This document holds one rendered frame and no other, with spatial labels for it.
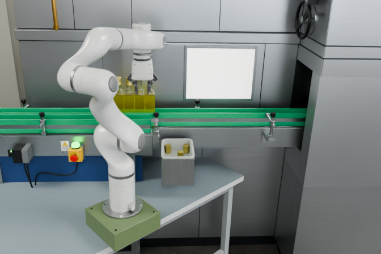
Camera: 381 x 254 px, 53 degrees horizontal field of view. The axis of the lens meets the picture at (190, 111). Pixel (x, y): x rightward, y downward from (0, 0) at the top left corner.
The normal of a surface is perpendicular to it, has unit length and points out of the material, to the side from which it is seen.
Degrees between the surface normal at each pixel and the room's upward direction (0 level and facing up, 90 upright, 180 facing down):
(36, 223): 0
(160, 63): 90
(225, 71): 90
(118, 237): 90
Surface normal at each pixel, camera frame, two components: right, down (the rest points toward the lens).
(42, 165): 0.07, 0.36
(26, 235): 0.03, -0.93
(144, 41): 0.40, 0.25
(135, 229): 0.68, 0.29
